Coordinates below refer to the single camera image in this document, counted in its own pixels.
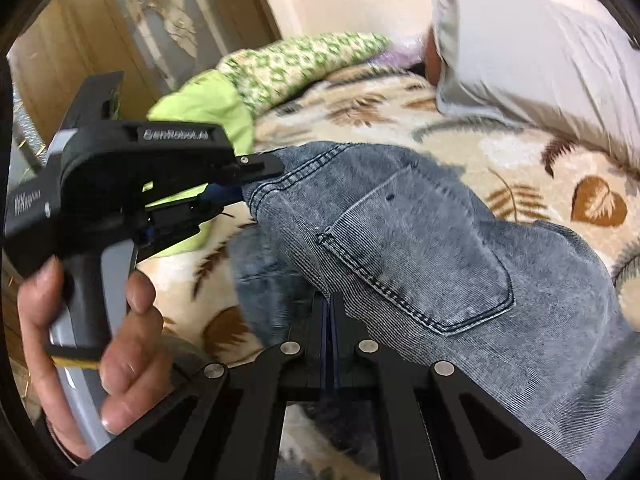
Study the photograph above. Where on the lime green cloth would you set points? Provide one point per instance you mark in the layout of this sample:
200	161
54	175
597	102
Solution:
210	105

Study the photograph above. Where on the purple plastic bag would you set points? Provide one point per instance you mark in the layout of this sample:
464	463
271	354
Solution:
405	52

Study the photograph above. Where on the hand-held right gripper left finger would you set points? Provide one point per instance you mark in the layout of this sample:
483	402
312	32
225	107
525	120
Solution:
306	352

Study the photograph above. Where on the grey pillow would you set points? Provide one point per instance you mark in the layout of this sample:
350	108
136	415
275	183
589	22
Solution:
525	60

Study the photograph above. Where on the green patterned pillow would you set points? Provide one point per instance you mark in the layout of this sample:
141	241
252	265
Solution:
300	60

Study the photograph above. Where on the cream leaf-print blanket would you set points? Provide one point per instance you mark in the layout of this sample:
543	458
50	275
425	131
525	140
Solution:
500	160

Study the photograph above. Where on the grey-blue denim pants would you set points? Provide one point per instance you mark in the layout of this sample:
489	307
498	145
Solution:
425	235

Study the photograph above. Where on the person's left hand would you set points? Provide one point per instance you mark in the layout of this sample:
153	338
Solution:
135	355

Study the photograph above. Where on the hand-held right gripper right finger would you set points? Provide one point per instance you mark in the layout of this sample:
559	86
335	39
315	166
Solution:
350	352

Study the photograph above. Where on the brown cushion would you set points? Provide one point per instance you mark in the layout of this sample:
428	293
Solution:
432	60

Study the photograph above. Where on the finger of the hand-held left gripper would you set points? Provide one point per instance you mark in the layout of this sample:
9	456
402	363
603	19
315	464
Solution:
222	197
255	167

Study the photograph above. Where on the wooden wardrobe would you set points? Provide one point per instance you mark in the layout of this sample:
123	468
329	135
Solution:
65	50

